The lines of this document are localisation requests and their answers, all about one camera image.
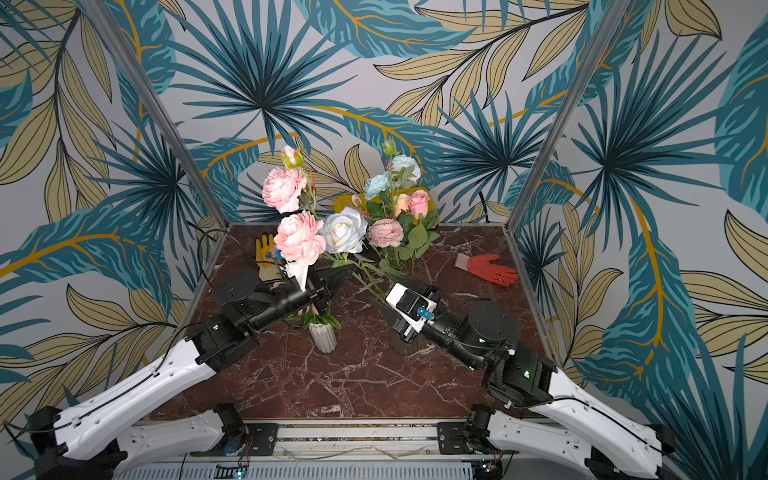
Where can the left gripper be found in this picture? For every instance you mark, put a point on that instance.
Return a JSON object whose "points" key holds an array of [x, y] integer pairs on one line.
{"points": [[319, 285]]}

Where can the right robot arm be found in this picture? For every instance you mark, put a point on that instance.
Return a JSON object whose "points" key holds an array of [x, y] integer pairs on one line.
{"points": [[544, 413]]}

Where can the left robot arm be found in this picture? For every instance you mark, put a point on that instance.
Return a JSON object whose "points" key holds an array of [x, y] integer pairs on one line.
{"points": [[103, 437]]}

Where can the glass vase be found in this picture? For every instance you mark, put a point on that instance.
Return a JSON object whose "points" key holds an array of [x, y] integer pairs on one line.
{"points": [[403, 339]]}

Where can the white ribbed vase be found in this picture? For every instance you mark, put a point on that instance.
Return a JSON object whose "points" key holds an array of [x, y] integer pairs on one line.
{"points": [[324, 337]]}

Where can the tulip bouquet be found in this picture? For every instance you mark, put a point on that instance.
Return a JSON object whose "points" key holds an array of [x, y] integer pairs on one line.
{"points": [[308, 316]]}

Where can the white rose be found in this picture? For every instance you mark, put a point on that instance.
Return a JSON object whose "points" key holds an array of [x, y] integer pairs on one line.
{"points": [[344, 232]]}

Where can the yellow work glove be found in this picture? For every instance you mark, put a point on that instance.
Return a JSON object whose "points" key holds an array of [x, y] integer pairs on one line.
{"points": [[266, 257]]}

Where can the red work glove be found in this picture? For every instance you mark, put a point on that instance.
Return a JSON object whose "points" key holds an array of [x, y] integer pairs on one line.
{"points": [[485, 268]]}

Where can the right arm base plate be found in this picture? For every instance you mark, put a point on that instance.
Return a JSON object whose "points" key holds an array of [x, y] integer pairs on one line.
{"points": [[456, 438]]}

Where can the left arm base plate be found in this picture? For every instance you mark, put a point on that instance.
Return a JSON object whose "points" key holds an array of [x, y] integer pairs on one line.
{"points": [[260, 439]]}

